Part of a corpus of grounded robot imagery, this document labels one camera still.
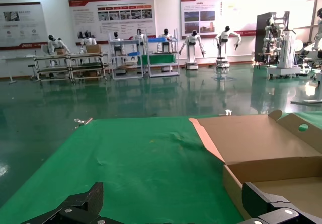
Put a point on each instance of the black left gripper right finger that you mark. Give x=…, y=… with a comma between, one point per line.
x=261, y=204

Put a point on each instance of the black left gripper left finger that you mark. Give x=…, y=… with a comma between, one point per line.
x=85, y=204

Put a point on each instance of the empty open cardboard box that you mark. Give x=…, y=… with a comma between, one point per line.
x=251, y=138

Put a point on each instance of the small closed cardboard box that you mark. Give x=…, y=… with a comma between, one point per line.
x=61, y=52

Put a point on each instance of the large closed cardboard box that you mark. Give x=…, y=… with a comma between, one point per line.
x=93, y=49

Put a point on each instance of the green table cloth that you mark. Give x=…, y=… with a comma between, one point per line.
x=141, y=171

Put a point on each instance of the metal binder clip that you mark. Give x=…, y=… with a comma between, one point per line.
x=228, y=112
x=86, y=121

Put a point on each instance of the metal workbench rack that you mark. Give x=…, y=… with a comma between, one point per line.
x=88, y=68
x=52, y=69

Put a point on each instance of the black stool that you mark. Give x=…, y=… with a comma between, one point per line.
x=32, y=66

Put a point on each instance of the white robot on wheeled stand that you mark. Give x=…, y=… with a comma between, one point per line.
x=286, y=50

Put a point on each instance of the white shelf rack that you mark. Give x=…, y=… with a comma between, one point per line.
x=125, y=42
x=163, y=63

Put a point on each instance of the green cloth on shelf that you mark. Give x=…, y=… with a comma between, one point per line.
x=156, y=59

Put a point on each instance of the white long table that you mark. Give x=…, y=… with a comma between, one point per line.
x=17, y=57

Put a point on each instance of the white humanoid robot black head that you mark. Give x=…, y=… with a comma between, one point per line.
x=192, y=50
x=139, y=36
x=320, y=32
x=53, y=44
x=88, y=41
x=165, y=35
x=117, y=41
x=222, y=36

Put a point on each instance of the black tall cabinet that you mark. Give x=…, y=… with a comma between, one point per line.
x=260, y=37

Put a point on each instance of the blue plastic bin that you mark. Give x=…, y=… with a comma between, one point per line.
x=157, y=40

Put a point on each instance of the wall poster with round icons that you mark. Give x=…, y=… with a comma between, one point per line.
x=22, y=25

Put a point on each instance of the wall poster with photo row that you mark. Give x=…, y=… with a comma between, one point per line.
x=113, y=12

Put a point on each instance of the wall poster with four photos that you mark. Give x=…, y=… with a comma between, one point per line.
x=213, y=10

